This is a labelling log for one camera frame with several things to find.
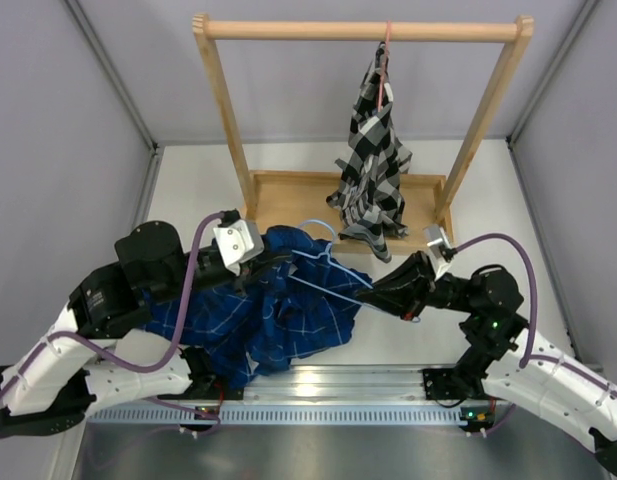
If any left aluminium frame post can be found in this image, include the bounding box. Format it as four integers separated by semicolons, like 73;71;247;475
62;0;162;151

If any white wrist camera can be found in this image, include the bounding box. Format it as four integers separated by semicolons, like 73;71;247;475
213;210;264;276
424;224;457;280

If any aluminium frame post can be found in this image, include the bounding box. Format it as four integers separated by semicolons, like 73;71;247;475
62;0;162;151
505;0;602;149

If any wooden clothes rack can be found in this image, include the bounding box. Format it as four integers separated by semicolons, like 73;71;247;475
192;14;535;254

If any right aluminium frame post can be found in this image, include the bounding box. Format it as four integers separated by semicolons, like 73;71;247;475
505;0;602;149

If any purple cable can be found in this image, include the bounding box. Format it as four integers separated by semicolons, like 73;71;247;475
0;212;224;440
452;232;539;370

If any black white plaid shirt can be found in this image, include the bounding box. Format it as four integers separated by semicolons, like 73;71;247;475
326;42;412;263

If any aluminium mounting rail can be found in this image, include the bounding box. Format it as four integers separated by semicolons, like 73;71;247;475
207;363;609;402

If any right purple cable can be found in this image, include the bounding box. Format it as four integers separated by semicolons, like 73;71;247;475
452;232;539;370

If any blue plaid shirt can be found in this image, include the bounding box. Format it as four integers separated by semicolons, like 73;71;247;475
137;225;375;391

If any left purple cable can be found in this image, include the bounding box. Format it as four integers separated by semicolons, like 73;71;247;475
0;212;224;440

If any light blue wire hanger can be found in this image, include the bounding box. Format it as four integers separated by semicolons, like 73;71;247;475
286;218;379;307

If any perforated cable duct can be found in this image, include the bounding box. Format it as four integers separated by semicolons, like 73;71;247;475
90;403;469;427

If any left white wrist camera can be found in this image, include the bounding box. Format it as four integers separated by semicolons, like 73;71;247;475
213;210;264;276

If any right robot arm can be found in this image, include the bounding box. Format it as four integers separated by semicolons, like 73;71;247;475
355;252;617;477

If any pink wire hanger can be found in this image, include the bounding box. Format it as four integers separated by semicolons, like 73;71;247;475
376;20;393;113

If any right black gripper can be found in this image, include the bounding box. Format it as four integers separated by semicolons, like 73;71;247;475
354;250;479;321

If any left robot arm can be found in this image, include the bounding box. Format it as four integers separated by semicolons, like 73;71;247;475
0;211;290;440

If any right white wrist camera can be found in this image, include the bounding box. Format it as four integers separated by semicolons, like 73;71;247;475
424;224;457;280

